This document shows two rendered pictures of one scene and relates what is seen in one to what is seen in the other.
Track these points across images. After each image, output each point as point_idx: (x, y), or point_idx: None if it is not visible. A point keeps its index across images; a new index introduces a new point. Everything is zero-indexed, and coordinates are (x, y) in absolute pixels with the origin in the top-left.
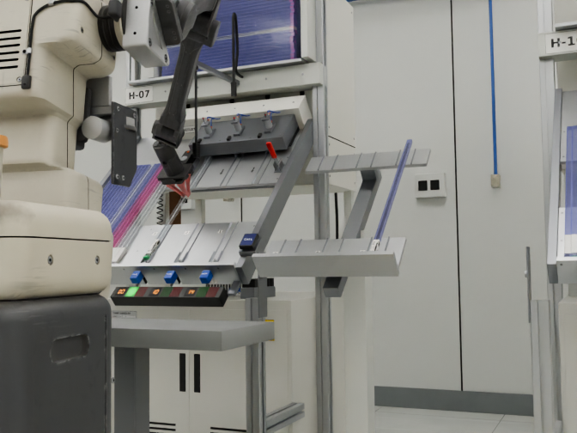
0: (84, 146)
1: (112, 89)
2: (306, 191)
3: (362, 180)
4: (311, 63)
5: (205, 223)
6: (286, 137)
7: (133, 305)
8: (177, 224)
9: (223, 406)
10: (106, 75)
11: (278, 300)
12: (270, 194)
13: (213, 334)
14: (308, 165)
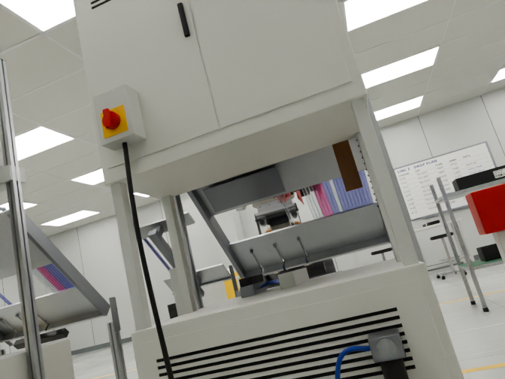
0: (270, 225)
1: (257, 209)
2: (177, 175)
3: (161, 236)
4: None
5: (266, 233)
6: None
7: (313, 275)
8: (287, 227)
9: None
10: (255, 207)
11: (233, 298)
12: (228, 152)
13: None
14: (192, 217)
